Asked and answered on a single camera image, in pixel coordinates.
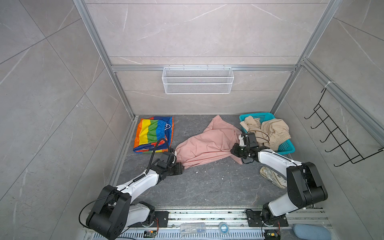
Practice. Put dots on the small circuit board right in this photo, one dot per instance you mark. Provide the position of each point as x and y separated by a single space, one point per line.
272 235

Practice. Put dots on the teal plastic laundry basket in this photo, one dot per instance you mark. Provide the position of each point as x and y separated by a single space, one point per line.
287 147

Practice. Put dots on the folded patterned beige shorts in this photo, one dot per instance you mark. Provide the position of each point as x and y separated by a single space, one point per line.
273 177

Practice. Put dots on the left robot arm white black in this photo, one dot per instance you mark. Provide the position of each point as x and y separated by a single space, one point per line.
113 212

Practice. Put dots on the white wire mesh wall basket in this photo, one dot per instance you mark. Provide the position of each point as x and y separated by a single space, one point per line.
197 80

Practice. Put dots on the clear tape roll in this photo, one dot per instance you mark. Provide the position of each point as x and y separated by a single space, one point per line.
223 228

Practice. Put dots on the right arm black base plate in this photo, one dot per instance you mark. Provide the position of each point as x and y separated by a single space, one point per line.
255 218

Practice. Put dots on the pink shorts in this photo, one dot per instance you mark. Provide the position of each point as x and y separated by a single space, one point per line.
215 143

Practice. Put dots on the clear plastic bottle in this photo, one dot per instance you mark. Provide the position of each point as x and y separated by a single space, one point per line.
192 228

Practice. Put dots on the blue grey cloth bundle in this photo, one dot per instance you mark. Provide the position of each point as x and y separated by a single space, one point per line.
310 232

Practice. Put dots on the black wire hook rack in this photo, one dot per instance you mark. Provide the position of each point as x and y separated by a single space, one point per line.
341 139

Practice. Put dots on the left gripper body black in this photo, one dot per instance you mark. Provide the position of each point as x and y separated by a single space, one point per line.
176 169

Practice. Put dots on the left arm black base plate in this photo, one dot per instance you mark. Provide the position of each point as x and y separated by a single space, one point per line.
159 218

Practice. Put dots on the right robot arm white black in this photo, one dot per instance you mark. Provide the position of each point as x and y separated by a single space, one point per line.
304 183

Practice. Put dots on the small circuit board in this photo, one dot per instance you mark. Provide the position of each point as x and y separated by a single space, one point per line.
272 235
150 234

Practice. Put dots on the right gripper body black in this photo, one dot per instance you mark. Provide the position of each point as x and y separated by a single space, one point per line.
240 151

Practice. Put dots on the small circuit board left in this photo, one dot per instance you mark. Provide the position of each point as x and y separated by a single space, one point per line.
150 234

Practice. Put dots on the rainbow striped shorts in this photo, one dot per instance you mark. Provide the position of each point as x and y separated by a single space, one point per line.
150 131

